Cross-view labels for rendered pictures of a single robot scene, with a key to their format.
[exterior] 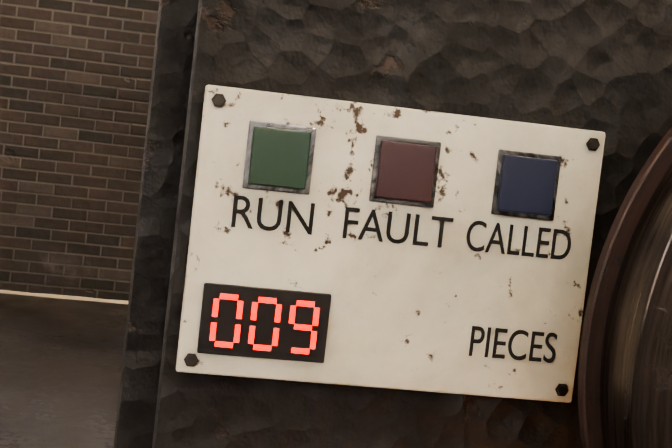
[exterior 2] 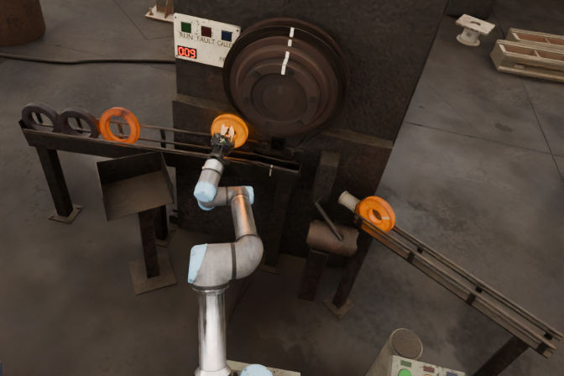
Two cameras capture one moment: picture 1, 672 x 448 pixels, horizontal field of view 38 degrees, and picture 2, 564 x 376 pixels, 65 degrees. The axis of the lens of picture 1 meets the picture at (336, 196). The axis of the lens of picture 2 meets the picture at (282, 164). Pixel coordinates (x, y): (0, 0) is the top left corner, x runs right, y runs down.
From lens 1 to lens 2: 135 cm
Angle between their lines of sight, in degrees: 41
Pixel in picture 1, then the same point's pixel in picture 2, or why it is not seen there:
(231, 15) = (177, 1)
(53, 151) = not seen: outside the picture
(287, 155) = (186, 27)
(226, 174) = (178, 28)
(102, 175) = not seen: outside the picture
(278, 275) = (188, 44)
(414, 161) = (206, 30)
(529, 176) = (226, 34)
